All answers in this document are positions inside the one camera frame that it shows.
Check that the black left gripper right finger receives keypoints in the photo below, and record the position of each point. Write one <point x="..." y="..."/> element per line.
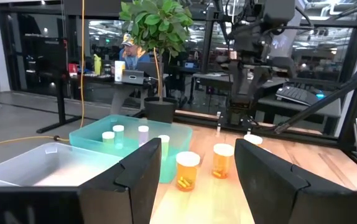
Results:
<point x="275" y="193"/>

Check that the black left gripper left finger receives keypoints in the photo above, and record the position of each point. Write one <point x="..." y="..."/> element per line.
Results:
<point x="128" y="186"/>

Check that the small teal pill bottle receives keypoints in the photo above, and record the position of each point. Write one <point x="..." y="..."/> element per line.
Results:
<point x="118" y="135"/>

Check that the small yellow-green pill bottle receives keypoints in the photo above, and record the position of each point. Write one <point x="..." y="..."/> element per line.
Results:
<point x="108" y="137"/>

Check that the small pale green pill bottle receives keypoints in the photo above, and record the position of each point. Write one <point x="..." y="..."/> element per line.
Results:
<point x="165" y="146"/>

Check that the small purple pill bottle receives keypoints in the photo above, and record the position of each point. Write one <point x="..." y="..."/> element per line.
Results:
<point x="143" y="133"/>

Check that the large orange pill bottle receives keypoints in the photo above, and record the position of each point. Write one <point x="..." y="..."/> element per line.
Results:
<point x="252" y="138"/>
<point x="222" y="160"/>
<point x="187" y="170"/>

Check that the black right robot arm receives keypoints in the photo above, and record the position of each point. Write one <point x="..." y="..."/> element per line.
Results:
<point x="237" y="87"/>

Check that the teal plastic bin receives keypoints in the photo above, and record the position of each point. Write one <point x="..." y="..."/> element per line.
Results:
<point x="178" y="137"/>

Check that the clear plastic bin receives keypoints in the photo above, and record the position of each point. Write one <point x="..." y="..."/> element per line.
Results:
<point x="57" y="168"/>

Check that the black keyboard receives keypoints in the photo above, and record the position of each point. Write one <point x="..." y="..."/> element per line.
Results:
<point x="296" y="95"/>

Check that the leafy plant in black pot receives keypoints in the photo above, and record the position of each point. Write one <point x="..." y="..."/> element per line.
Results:
<point x="160" y="109"/>

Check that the grey desk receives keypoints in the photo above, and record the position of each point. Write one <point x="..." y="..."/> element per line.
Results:
<point x="327" y="109"/>

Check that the grey electronic device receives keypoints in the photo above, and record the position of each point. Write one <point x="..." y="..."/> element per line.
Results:
<point x="132" y="76"/>

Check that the black desk leg stand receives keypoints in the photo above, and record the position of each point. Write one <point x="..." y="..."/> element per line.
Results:
<point x="61" y="93"/>

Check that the white cylindrical container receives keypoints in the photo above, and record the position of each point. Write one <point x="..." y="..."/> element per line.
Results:
<point x="119" y="70"/>

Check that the person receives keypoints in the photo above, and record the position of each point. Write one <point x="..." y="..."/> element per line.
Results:
<point x="132" y="54"/>

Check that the yellow-green drink bottle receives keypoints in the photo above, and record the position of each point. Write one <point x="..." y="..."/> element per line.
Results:
<point x="97" y="63"/>

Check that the red box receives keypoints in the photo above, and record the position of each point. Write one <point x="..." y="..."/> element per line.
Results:
<point x="72" y="68"/>

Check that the black aluminium extrusion frame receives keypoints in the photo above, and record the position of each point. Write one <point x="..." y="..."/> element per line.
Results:
<point x="315" y="105"/>

